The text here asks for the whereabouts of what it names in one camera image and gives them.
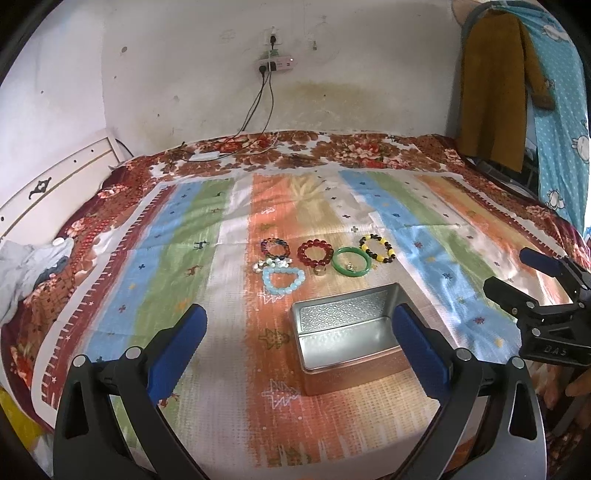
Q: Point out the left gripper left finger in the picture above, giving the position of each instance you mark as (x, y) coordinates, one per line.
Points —
(88, 442)

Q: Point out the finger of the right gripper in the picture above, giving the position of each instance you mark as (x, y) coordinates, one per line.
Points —
(520, 304)
(570, 275)

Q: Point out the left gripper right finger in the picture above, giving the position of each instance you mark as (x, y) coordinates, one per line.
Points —
(510, 442)

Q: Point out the green jade bangle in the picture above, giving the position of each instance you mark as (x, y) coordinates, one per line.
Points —
(352, 262)

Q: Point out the person's right hand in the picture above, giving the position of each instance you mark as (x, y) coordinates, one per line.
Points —
(580, 387)

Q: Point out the floral red bed sheet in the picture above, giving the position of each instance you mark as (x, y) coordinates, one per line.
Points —
(288, 151)

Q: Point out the blue patterned curtain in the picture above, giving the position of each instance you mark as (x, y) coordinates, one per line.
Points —
(562, 135)

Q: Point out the grey crumpled cloth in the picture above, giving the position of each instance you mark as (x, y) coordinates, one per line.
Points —
(24, 267)

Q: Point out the brown hanging coat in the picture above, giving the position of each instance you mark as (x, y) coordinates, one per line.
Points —
(500, 71)

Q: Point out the white headboard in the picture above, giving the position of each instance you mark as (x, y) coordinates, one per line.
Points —
(35, 214)

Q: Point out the striped colourful blanket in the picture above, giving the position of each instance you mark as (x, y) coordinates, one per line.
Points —
(249, 246)

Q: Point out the white phone on bed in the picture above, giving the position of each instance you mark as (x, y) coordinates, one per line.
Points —
(204, 156)

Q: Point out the white power strip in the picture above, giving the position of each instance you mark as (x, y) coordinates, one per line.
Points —
(276, 64)

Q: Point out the wall socket with plug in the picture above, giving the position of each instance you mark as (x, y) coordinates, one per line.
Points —
(272, 40)

